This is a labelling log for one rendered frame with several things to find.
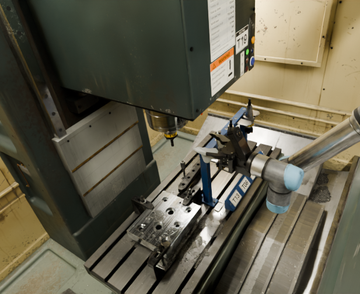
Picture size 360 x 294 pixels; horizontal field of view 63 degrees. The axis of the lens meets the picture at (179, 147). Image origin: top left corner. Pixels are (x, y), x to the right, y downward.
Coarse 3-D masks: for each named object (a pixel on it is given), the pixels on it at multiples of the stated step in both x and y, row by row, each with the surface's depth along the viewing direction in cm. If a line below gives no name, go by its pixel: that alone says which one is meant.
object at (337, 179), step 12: (336, 180) 191; (336, 192) 182; (324, 204) 177; (336, 204) 174; (324, 216) 169; (324, 228) 163; (324, 240) 156; (312, 252) 153; (312, 264) 147; (300, 276) 144; (312, 276) 142; (300, 288) 139
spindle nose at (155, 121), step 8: (152, 112) 104; (152, 120) 106; (160, 120) 104; (168, 120) 104; (176, 120) 105; (184, 120) 108; (152, 128) 109; (160, 128) 107; (168, 128) 106; (176, 128) 107
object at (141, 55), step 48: (48, 0) 95; (96, 0) 83; (144, 0) 74; (192, 0) 72; (240, 0) 93; (48, 48) 110; (96, 48) 95; (144, 48) 83; (192, 48) 77; (96, 96) 110; (144, 96) 94; (192, 96) 84
